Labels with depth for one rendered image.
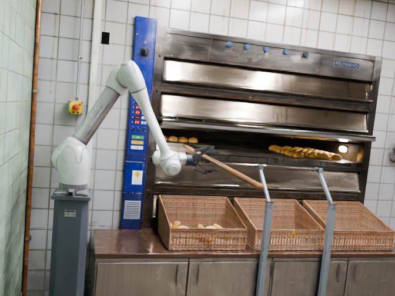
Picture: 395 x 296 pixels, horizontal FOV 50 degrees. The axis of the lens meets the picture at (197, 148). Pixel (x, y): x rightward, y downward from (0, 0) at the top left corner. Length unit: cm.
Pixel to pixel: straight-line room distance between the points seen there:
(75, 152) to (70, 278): 70
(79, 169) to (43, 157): 84
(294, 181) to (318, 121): 54
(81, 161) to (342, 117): 227
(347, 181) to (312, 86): 89
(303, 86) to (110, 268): 204
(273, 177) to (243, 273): 91
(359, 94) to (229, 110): 116
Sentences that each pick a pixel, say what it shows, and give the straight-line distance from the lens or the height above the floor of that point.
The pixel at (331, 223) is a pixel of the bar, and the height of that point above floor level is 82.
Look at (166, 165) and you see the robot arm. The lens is 247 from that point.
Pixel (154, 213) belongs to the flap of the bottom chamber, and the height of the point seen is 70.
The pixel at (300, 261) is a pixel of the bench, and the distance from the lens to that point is 319.
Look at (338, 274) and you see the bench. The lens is 336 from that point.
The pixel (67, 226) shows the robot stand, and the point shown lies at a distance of 244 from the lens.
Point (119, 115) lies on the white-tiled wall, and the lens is 316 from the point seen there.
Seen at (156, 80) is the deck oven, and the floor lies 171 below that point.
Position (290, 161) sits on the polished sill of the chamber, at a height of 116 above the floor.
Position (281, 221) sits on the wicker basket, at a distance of 356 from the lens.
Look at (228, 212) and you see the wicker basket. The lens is 331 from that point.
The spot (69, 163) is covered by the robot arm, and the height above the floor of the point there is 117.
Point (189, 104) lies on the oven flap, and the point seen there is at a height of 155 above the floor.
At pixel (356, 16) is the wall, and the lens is 387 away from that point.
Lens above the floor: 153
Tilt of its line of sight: 5 degrees down
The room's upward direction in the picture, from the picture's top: 5 degrees clockwise
